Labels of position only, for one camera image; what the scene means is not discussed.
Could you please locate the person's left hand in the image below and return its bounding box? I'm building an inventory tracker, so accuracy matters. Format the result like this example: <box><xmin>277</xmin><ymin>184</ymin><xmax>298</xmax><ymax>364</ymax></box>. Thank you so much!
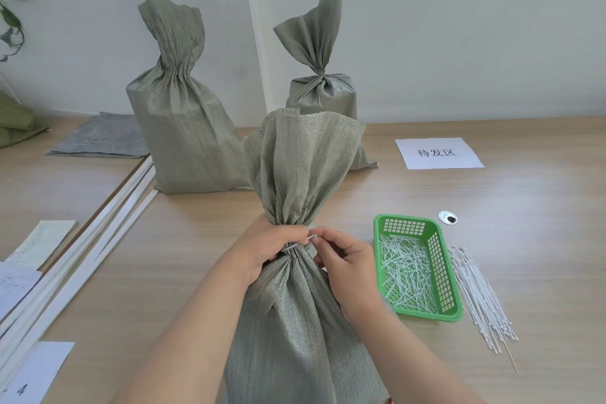
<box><xmin>226</xmin><ymin>217</ymin><xmax>311</xmax><ymax>290</ymax></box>

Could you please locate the person's right hand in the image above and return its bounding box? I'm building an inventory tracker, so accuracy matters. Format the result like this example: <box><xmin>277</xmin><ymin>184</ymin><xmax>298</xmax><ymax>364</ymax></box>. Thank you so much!
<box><xmin>312</xmin><ymin>227</ymin><xmax>385</xmax><ymax>325</ymax></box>

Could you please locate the white zip tie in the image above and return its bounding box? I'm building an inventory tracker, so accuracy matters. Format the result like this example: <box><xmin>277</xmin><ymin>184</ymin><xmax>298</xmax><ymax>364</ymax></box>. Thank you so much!
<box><xmin>279</xmin><ymin>235</ymin><xmax>319</xmax><ymax>254</ymax></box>

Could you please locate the person's left forearm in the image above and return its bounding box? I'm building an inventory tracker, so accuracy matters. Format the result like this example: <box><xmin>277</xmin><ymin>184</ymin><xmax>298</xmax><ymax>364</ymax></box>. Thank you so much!
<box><xmin>111</xmin><ymin>254</ymin><xmax>253</xmax><ymax>404</ymax></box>

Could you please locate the person's right forearm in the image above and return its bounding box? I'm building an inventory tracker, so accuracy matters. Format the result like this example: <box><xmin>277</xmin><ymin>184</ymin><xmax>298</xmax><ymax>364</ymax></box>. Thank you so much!
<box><xmin>349</xmin><ymin>297</ymin><xmax>480</xmax><ymax>404</ymax></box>

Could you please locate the pile of cut zip tie ends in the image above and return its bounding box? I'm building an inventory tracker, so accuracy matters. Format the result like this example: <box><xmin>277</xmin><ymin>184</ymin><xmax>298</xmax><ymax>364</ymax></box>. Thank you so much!
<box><xmin>379</xmin><ymin>234</ymin><xmax>438</xmax><ymax>312</ymax></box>

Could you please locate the green plastic basket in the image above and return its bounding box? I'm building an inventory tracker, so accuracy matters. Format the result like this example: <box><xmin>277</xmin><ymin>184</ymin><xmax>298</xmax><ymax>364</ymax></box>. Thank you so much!
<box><xmin>373</xmin><ymin>214</ymin><xmax>465</xmax><ymax>323</ymax></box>

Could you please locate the large tied green woven sack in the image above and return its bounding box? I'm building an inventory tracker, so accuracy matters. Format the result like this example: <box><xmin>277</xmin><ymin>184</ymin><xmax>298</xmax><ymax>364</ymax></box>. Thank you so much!
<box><xmin>125</xmin><ymin>0</ymin><xmax>252</xmax><ymax>195</ymax></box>

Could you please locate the small tied green woven sack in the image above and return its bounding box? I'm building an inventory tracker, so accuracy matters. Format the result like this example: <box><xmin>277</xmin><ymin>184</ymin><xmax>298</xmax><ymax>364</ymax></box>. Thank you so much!
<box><xmin>273</xmin><ymin>0</ymin><xmax>378</xmax><ymax>171</ymax></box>

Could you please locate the white paper sign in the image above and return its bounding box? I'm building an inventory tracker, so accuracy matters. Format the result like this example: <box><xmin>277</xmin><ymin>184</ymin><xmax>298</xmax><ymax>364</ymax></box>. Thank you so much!
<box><xmin>395</xmin><ymin>137</ymin><xmax>485</xmax><ymax>170</ymax></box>

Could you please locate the bundle of white zip ties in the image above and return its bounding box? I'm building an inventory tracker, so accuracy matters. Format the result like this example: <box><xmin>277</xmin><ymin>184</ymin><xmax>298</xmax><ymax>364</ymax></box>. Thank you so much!
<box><xmin>447</xmin><ymin>246</ymin><xmax>520</xmax><ymax>373</ymax></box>

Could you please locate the white flat strip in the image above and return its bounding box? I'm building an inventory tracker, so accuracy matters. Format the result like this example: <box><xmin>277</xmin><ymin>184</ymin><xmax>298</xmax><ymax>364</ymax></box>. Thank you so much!
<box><xmin>0</xmin><ymin>155</ymin><xmax>154</xmax><ymax>326</ymax></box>
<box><xmin>0</xmin><ymin>172</ymin><xmax>156</xmax><ymax>348</ymax></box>
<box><xmin>0</xmin><ymin>188</ymin><xmax>159</xmax><ymax>371</ymax></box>

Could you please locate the stack of flat grey sacks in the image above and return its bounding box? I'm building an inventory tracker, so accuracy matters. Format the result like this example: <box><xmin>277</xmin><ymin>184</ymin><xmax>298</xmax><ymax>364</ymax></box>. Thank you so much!
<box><xmin>45</xmin><ymin>111</ymin><xmax>150</xmax><ymax>159</ymax></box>

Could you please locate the pale paper sheet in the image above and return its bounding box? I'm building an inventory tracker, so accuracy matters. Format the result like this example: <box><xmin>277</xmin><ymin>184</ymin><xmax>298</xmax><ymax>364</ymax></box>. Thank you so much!
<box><xmin>4</xmin><ymin>220</ymin><xmax>77</xmax><ymax>273</ymax></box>

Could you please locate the white printed paper sheet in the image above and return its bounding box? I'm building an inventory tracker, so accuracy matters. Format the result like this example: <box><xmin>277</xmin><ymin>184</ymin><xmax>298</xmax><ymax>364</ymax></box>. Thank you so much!
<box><xmin>0</xmin><ymin>261</ymin><xmax>44</xmax><ymax>321</ymax></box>

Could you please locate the white numbered paper sheet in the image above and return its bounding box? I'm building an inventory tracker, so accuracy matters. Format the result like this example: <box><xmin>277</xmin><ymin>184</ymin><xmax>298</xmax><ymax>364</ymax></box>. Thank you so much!
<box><xmin>0</xmin><ymin>341</ymin><xmax>76</xmax><ymax>404</ymax></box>

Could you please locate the crumpled green sack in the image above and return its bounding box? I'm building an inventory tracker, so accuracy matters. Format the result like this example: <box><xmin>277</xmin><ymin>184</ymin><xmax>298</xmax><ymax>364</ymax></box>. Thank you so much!
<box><xmin>0</xmin><ymin>91</ymin><xmax>50</xmax><ymax>150</ymax></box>

